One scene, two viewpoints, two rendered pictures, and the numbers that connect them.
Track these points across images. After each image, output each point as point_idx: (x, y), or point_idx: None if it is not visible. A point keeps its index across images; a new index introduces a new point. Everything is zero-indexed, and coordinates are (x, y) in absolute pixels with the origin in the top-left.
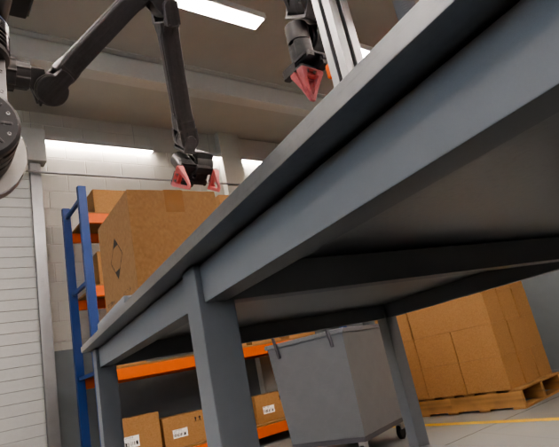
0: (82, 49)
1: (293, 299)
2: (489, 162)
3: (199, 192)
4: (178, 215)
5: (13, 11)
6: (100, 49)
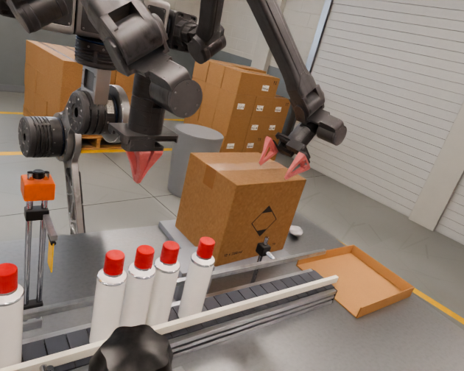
0: (201, 17)
1: None
2: None
3: (226, 179)
4: (208, 190)
5: None
6: (210, 16)
